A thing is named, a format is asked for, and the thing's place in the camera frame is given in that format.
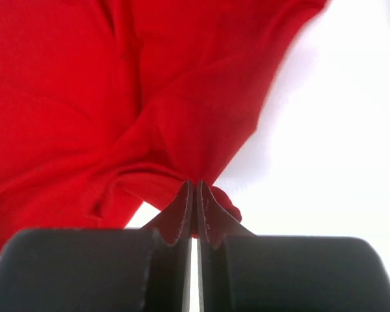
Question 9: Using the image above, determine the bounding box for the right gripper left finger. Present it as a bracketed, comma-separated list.
[0, 182, 194, 311]

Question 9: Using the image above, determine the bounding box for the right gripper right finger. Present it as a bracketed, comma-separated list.
[196, 182, 390, 312]

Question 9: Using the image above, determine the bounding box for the red t shirt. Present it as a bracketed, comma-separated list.
[0, 1, 326, 251]

